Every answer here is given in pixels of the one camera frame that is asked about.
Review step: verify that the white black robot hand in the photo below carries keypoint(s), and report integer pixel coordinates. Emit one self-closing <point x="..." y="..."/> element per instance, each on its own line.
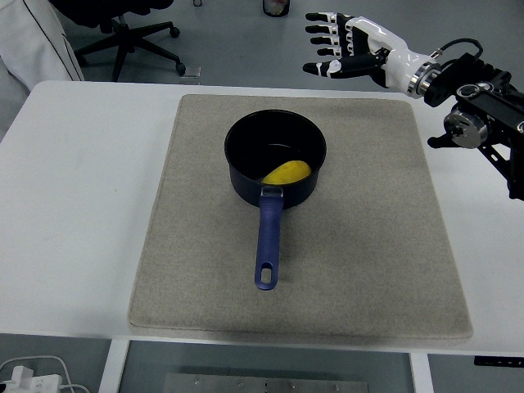
<point x="397" y="61"/>

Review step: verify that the white table leg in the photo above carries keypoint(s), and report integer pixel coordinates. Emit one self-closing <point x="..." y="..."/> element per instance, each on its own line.
<point x="421" y="374"/>
<point x="112" y="368"/>

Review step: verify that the black table control panel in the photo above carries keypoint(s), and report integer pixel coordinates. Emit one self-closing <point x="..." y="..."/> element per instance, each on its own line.
<point x="495" y="361"/>

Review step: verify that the person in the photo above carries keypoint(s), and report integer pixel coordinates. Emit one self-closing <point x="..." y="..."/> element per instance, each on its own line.
<point x="32" y="45"/>

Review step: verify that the white power strip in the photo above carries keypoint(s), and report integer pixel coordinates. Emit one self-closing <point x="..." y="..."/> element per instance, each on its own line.
<point x="28" y="380"/>

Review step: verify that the black office chair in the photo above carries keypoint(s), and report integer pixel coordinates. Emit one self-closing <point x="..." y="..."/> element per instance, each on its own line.
<point x="127" y="41"/>

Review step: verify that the black waste bin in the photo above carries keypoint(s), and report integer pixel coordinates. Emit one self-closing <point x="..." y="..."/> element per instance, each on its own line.
<point x="275" y="8"/>

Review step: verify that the beige fabric mat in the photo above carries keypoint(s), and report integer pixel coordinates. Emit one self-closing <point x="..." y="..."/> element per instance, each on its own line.
<point x="348" y="266"/>

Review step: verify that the small metal floor plate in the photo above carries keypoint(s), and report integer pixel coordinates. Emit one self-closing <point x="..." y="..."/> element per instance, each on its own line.
<point x="192" y="72"/>

